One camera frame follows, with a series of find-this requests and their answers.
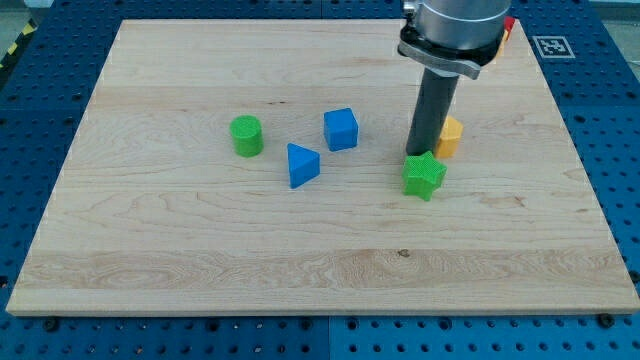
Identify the yellow block behind arm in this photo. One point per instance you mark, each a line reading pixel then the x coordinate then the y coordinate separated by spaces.
pixel 503 42

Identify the green cylinder block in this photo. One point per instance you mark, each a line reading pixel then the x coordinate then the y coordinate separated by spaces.
pixel 246 133

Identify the green star block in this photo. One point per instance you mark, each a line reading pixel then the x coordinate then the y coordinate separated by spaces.
pixel 422 175

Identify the red block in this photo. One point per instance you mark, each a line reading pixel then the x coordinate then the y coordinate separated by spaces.
pixel 508 23

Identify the yellow hexagon block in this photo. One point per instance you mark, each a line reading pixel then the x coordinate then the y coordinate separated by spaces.
pixel 449 138

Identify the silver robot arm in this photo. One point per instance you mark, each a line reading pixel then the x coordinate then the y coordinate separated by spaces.
pixel 453 37

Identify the light wooden board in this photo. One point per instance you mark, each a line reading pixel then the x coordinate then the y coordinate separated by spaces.
pixel 154 214

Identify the blue triangle block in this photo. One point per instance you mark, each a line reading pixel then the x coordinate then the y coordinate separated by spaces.
pixel 303 164

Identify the blue cube block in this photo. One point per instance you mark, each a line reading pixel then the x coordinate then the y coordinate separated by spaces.
pixel 340 129

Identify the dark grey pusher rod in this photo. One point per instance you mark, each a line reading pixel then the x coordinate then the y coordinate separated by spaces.
pixel 433 102

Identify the white fiducial marker tag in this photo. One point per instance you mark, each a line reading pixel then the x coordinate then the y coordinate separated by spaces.
pixel 553 47

